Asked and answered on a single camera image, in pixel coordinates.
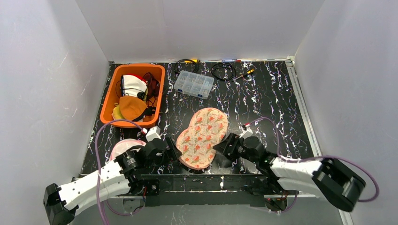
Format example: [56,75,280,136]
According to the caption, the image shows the red garment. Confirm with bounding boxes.
[134,75,148,82]

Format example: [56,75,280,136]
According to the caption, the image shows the orange plastic bin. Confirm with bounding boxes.
[100,63,166,128]

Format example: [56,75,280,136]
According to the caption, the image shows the white bra black straps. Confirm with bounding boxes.
[119,74,148,98]

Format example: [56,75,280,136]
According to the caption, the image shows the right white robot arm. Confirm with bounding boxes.
[213,134,366,212]

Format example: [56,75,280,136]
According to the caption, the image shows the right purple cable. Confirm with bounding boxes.
[242,117,380,203]

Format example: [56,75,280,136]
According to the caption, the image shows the dark maroon bra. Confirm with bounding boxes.
[143,72,160,106]

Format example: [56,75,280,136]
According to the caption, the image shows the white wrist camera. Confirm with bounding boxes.
[141,126,161,142]
[239,123,253,139]

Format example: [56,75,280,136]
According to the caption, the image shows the clear plastic screw box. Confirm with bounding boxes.
[174,70,214,99]

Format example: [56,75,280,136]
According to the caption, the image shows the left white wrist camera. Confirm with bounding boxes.
[141,126,161,142]

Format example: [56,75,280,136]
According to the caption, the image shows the black coiled cable left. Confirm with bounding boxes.
[174,59,200,75]

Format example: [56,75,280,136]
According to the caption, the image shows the black coiled cable right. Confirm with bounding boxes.
[211,62,237,82]

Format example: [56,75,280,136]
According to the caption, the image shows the white mesh laundry bag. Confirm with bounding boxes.
[108,138,146,162]

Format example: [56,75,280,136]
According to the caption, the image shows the purple cable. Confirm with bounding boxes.
[94,119,148,225]
[242,117,380,203]

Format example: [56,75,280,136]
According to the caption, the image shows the orange bra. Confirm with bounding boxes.
[119,96,156,122]

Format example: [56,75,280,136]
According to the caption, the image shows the black coiled cable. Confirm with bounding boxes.
[211,62,237,82]
[174,59,200,75]

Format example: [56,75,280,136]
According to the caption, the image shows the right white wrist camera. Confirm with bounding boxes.
[239,123,253,139]

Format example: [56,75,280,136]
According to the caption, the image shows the aluminium right rail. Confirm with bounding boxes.
[286,56,355,225]

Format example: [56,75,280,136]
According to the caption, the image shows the yellow bra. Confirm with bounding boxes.
[112,104,124,120]

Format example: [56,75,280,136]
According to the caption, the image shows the floral pink fabric pouch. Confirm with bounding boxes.
[176,107,229,170]

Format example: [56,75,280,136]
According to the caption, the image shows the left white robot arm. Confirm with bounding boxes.
[43,137,182,225]

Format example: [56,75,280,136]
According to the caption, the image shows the yellow handled screwdriver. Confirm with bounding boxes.
[233,69,255,81]

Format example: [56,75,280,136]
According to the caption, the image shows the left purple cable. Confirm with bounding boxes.
[94,119,148,225]

